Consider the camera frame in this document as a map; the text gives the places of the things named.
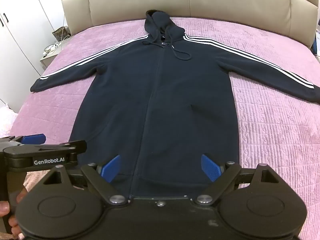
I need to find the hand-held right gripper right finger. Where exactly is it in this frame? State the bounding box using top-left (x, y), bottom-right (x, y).
top-left (191, 154), bottom-right (282, 205)

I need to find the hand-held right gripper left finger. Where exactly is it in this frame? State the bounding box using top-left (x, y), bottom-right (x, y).
top-left (42, 154), bottom-right (129, 205)

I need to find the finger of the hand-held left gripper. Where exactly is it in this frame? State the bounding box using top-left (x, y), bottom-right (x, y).
top-left (3, 140), bottom-right (87, 168)
top-left (14, 133), bottom-right (47, 146)

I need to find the navy striped hoodie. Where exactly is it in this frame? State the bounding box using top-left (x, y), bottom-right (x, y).
top-left (30, 9), bottom-right (320, 198)

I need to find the person's left hand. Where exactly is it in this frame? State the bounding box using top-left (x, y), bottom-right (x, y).
top-left (0, 186), bottom-right (28, 240)

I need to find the pink fluffy cloth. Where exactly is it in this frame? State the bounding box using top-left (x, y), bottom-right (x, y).
top-left (0, 104), bottom-right (19, 138)

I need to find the pink quilted blanket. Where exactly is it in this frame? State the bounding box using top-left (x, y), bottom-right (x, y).
top-left (0, 15), bottom-right (320, 240)

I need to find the white nightstand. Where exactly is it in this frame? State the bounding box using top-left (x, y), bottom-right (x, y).
top-left (39, 34), bottom-right (73, 77)

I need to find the white wardrobe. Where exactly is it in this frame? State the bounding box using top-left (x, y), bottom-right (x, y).
top-left (0, 0), bottom-right (68, 113)

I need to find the brown patterned bag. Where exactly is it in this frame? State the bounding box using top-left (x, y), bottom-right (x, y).
top-left (52, 26), bottom-right (72, 42)

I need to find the white bedside item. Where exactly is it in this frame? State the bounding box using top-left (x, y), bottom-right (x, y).
top-left (311, 21), bottom-right (320, 61)

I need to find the beige padded headboard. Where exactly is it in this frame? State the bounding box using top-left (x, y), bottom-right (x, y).
top-left (57, 0), bottom-right (319, 50)

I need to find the white cable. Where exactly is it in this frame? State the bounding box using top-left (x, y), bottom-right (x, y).
top-left (42, 43), bottom-right (62, 57)

